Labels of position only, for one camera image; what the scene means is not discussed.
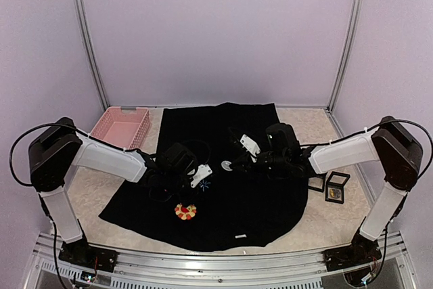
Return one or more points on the right aluminium frame post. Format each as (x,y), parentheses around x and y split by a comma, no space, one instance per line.
(345,56)

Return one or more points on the pink plastic basket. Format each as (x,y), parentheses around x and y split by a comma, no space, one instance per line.
(123,127)

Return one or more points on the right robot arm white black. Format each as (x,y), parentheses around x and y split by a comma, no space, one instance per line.
(387,142)

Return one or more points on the front aluminium rail base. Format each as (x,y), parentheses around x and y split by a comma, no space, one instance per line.
(135,269)

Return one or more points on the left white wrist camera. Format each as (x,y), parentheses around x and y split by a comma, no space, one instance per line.
(202,172)

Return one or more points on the black display box right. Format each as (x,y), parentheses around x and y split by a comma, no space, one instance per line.
(334,187)

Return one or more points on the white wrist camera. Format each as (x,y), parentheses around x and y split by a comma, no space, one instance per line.
(250,146)
(202,172)

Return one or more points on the black display box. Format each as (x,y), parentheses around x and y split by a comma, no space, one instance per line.
(317,183)
(334,187)

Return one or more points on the orange yellow flower brooch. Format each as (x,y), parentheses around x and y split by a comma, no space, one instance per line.
(185,213)

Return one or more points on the aluminium frame post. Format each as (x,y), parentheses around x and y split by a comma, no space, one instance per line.
(345,56)
(90,53)

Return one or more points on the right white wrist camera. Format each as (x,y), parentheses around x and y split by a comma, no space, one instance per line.
(250,146)

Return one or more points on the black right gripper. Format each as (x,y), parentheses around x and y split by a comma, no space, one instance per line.
(247,164)

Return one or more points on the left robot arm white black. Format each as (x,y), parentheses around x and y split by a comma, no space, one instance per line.
(62,146)

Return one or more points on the left aluminium frame post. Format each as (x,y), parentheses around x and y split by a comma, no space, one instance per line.
(90,53)

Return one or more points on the black t-shirt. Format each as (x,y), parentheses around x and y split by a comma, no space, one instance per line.
(239,209)

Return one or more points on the black display box left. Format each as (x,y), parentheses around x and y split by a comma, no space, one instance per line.
(317,183)

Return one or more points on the round blue pin badge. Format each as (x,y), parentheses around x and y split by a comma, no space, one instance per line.
(226,165)

